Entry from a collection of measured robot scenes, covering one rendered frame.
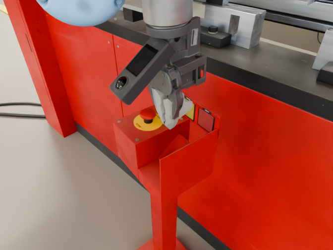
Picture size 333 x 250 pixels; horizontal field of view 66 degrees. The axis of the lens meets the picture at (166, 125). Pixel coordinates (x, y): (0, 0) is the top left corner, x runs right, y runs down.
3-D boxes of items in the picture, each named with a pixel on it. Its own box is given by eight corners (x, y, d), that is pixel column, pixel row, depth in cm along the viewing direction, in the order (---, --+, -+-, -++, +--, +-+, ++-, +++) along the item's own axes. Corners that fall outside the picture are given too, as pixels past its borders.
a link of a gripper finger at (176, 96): (184, 120, 47) (183, 78, 41) (178, 123, 46) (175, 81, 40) (168, 108, 50) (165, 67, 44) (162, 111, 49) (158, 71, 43)
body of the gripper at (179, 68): (206, 85, 47) (209, 18, 39) (170, 104, 43) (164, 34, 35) (180, 70, 52) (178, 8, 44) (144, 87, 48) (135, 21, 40)
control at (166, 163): (118, 156, 69) (108, 100, 58) (165, 133, 77) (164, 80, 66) (161, 207, 57) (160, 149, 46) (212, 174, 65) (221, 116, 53)
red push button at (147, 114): (137, 122, 63) (136, 110, 61) (150, 116, 65) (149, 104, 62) (146, 130, 60) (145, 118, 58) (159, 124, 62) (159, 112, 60)
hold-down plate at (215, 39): (149, 26, 90) (148, 17, 88) (160, 22, 93) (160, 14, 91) (220, 48, 73) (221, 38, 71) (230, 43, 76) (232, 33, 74)
